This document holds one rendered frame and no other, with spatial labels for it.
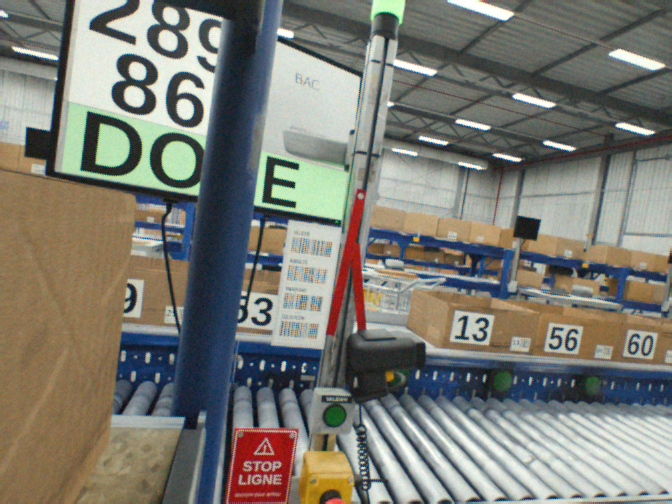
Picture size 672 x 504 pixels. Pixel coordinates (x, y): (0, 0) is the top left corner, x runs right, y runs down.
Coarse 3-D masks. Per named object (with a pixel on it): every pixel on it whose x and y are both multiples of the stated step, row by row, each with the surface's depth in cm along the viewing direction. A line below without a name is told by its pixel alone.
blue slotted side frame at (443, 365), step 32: (128, 352) 110; (160, 352) 112; (256, 352) 115; (288, 352) 117; (320, 352) 120; (160, 384) 112; (256, 384) 119; (288, 384) 121; (416, 384) 132; (448, 384) 134; (480, 384) 137; (512, 384) 141; (576, 384) 147; (608, 384) 151; (640, 384) 155
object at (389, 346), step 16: (352, 336) 62; (368, 336) 60; (384, 336) 60; (400, 336) 61; (416, 336) 64; (352, 352) 59; (368, 352) 58; (384, 352) 59; (400, 352) 60; (416, 352) 61; (368, 368) 59; (384, 368) 59; (400, 368) 60; (368, 384) 60; (384, 384) 61; (368, 400) 60
